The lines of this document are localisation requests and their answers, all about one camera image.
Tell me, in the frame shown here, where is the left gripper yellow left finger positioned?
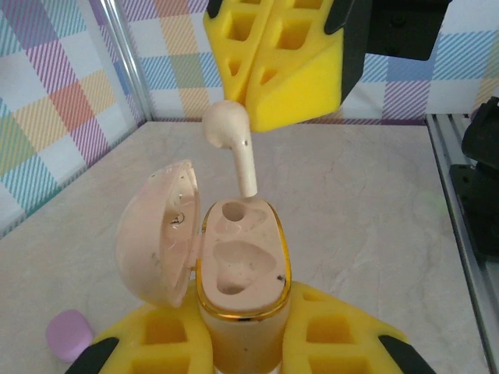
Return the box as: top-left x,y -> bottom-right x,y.
65,288 -> 214,374

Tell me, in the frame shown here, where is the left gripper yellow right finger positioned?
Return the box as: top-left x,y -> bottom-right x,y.
281,280 -> 438,374

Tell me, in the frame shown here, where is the purple earbud charging case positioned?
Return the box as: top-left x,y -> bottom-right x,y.
45,309 -> 95,364

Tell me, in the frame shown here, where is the right aluminium frame post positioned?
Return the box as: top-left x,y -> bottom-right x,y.
101,0 -> 154,122

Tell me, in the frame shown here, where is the beige earbud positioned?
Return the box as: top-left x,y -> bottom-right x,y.
201,99 -> 259,198

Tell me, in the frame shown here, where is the beige earbud charging case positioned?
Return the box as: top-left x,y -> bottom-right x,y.
115,157 -> 292,374

